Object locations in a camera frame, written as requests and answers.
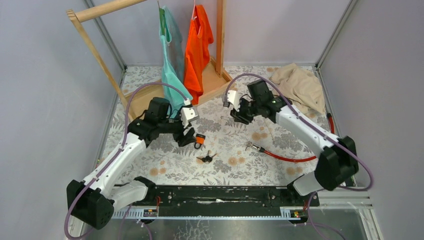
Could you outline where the brass padlock with key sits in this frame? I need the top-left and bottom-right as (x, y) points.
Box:
(220, 116), (234, 121)

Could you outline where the teal shirt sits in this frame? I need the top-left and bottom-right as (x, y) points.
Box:
(159, 6), (193, 113)

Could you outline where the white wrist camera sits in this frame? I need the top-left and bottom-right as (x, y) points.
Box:
(223, 90), (241, 112)
(179, 99), (200, 128)

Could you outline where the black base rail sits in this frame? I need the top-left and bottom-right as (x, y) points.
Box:
(131, 185), (320, 219)

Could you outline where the floral patterned mat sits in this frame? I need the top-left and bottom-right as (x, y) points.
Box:
(96, 64), (347, 187)

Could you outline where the black key bunch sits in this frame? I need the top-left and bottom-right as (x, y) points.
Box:
(196, 150), (217, 164)

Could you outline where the green clothes hanger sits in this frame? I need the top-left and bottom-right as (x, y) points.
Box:
(157, 1), (166, 36)

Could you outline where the white pink clothes hanger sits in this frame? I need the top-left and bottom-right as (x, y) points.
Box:
(190, 0), (203, 38)

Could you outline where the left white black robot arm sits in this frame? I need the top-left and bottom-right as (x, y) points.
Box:
(66, 97), (199, 230)

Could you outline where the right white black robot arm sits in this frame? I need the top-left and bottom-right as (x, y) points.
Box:
(222, 80), (359, 206)

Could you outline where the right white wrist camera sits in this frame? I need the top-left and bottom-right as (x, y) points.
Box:
(223, 90), (241, 112)

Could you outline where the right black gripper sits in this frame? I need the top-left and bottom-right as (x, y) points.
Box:
(230, 97), (261, 126)

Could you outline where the orange shirt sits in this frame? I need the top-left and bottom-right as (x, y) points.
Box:
(183, 4), (214, 105)

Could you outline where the orange black padlock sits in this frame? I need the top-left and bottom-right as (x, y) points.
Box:
(194, 134), (206, 150)

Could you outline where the beige crumpled cloth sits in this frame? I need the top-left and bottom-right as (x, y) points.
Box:
(269, 63), (326, 118)

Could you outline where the wooden clothes rack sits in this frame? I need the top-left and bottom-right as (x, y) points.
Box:
(66, 0), (233, 120)

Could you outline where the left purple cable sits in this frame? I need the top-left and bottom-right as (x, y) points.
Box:
(64, 82), (193, 240)

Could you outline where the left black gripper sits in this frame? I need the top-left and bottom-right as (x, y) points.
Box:
(158, 107), (198, 147)

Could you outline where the red cable lock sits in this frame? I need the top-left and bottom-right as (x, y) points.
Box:
(245, 112), (335, 164)

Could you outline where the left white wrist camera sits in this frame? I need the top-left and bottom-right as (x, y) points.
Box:
(179, 99), (200, 128)

